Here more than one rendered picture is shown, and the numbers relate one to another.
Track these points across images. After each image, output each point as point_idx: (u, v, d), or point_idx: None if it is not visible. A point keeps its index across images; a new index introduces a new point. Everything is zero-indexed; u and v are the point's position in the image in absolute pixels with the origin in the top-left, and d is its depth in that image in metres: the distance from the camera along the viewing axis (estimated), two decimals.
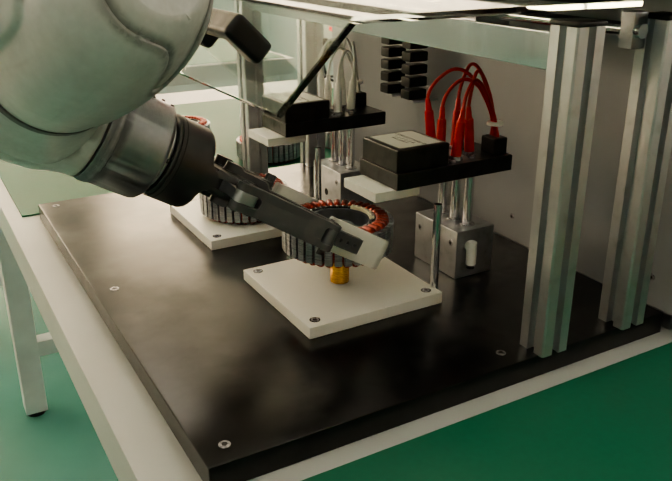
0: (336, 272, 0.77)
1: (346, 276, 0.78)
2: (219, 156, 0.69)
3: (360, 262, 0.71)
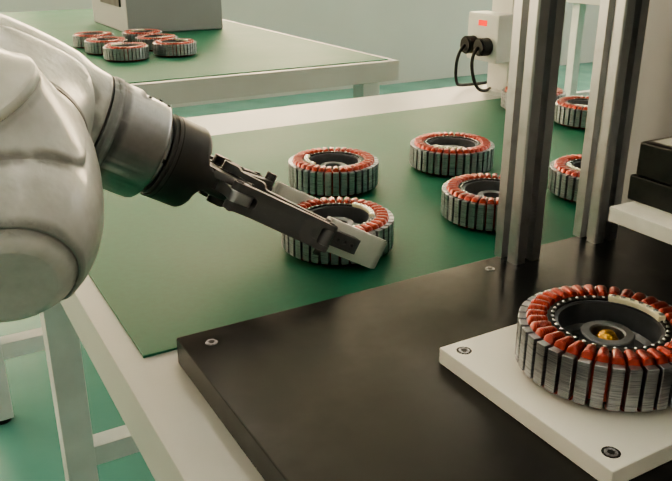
0: None
1: None
2: (217, 156, 0.69)
3: (358, 262, 0.71)
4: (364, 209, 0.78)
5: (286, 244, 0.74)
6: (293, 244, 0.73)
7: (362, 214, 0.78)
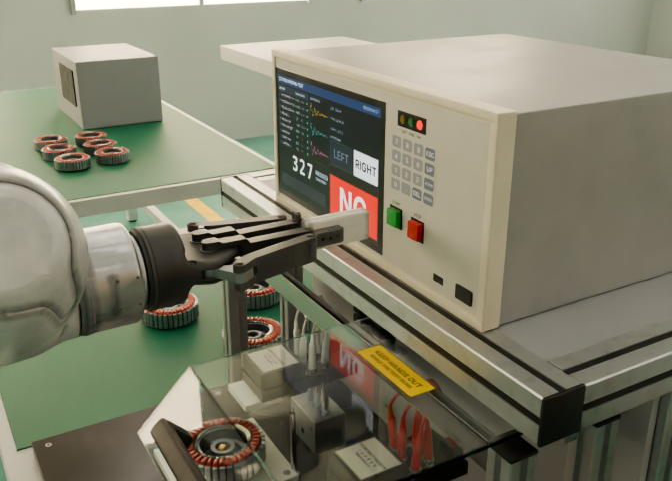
0: None
1: None
2: None
3: (344, 211, 0.77)
4: None
5: None
6: None
7: None
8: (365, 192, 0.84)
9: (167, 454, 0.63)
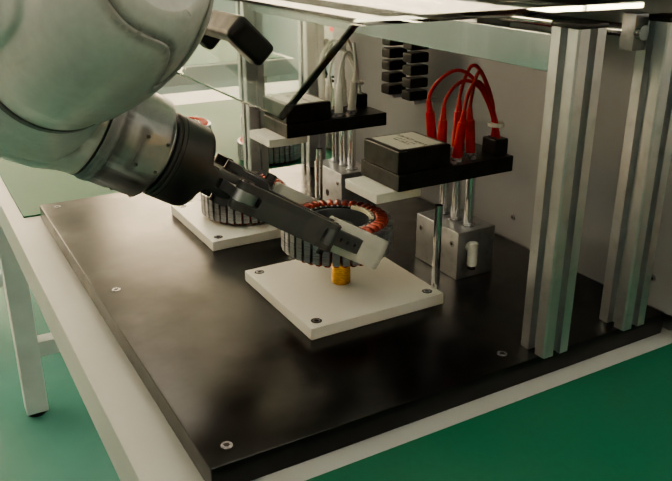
0: (337, 273, 0.77)
1: (347, 277, 0.78)
2: (209, 197, 0.68)
3: (311, 198, 0.81)
4: (363, 211, 0.78)
5: (286, 246, 0.74)
6: (294, 246, 0.73)
7: (361, 216, 0.78)
8: None
9: None
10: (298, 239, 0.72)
